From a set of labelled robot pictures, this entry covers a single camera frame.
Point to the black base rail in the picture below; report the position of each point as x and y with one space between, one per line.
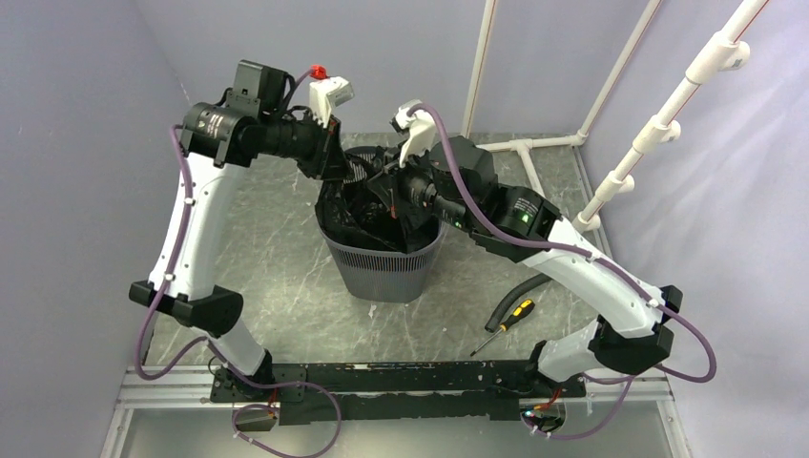
308 393

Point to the yellow black screwdriver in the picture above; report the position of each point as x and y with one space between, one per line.
517 315

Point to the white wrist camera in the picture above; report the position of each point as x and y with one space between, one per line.
326 93
419 127

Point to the black trash bag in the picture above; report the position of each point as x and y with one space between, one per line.
350 214

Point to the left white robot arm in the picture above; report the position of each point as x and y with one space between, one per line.
182 283

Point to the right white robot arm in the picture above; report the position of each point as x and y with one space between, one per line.
629 334

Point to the grey mesh trash bin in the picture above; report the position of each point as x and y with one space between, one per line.
380 276

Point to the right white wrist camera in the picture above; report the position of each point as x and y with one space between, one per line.
419 127

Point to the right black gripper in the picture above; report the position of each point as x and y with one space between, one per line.
389 183

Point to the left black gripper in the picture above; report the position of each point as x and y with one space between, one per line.
327 159

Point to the aluminium extrusion rail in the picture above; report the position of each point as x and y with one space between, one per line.
184 387

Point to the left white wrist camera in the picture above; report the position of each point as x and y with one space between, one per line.
326 93

